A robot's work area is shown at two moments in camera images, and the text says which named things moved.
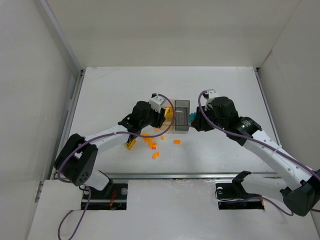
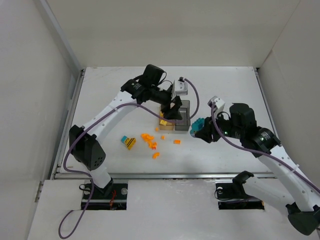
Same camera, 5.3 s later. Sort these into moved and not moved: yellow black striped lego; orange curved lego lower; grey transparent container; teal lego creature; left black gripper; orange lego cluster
Moved: left black gripper; teal lego creature
Not moved: yellow black striped lego; orange curved lego lower; orange lego cluster; grey transparent container
